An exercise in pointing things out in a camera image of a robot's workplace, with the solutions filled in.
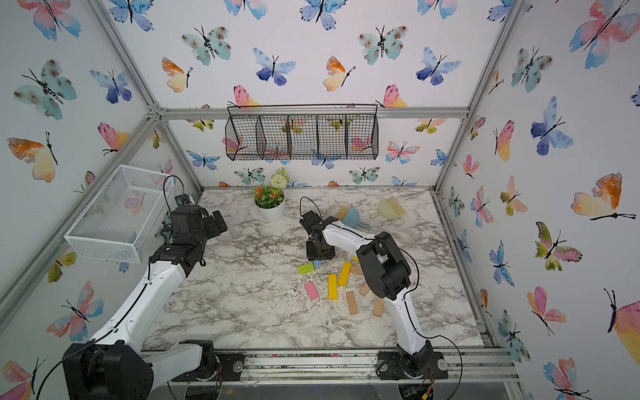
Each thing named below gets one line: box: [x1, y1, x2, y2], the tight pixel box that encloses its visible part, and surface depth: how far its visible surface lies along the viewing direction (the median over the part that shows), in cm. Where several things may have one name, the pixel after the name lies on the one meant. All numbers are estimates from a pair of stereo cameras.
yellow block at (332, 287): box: [327, 274, 338, 301], surface depth 91 cm
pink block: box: [305, 281, 320, 300], surface depth 91 cm
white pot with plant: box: [254, 167, 290, 223], surface depth 103 cm
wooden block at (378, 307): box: [372, 297, 385, 318], surface depth 86 cm
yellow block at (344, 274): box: [338, 261, 352, 287], surface depth 95 cm
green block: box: [297, 262, 315, 275], surface depth 95 cm
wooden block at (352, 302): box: [345, 290, 359, 315], surface depth 88 cm
